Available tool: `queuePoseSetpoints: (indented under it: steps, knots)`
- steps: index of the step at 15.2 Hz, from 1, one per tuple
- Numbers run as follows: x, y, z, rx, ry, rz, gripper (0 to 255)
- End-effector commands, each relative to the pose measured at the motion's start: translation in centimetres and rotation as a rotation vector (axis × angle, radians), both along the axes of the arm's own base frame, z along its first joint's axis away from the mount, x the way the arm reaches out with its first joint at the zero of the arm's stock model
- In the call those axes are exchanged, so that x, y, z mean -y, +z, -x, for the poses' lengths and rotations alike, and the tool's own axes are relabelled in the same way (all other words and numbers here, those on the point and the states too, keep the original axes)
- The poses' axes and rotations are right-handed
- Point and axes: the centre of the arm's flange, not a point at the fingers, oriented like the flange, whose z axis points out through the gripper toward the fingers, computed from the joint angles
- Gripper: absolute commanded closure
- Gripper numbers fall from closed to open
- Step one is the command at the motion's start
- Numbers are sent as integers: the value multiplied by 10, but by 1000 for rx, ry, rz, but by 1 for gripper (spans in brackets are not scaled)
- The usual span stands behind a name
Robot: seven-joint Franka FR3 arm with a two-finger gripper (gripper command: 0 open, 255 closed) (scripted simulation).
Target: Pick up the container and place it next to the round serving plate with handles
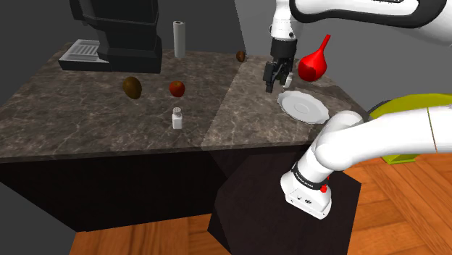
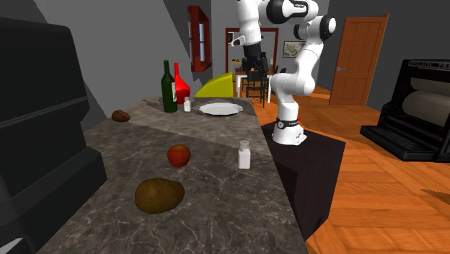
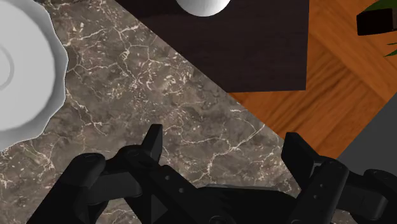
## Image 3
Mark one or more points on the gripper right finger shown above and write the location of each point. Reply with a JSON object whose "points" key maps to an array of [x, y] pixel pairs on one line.
{"points": [[325, 183]]}

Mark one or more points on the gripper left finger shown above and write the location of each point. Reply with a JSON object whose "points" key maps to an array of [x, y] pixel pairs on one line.
{"points": [[145, 173]]}

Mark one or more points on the white scalloped plate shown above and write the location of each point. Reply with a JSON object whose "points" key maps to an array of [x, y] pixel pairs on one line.
{"points": [[26, 74]]}

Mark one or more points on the potted plant in black pot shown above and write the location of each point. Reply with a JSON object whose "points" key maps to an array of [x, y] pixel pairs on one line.
{"points": [[375, 21]]}

